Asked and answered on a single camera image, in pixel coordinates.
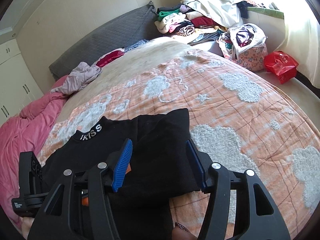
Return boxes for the black sweater orange cuffs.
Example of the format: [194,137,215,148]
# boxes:
[41,107,201,240]

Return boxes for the pile of folded clothes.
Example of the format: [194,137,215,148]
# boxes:
[155,4,228,46]

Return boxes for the left hand red nails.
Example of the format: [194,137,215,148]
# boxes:
[22,217,35,239]

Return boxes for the right hand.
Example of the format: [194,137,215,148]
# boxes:
[171,222,197,240]

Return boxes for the pink duvet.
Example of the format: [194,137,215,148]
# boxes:
[0,74,70,230]

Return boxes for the orange white fleece blanket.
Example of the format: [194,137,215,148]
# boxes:
[40,50,319,237]

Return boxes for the mauve crumpled garment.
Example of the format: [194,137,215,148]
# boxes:
[50,62,102,95]

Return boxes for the cream wardrobe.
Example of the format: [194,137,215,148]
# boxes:
[0,39,43,124]

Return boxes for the beige bed sheet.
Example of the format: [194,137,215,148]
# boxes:
[56,37,191,122]

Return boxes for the red satin pillow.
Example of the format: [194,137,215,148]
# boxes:
[94,50,125,68]

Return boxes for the floral fabric bag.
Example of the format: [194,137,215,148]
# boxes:
[218,23,268,72]

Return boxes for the red plastic bag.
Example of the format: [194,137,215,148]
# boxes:
[264,51,299,84]

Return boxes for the grey quilted headboard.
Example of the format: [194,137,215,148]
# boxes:
[49,1,161,81]

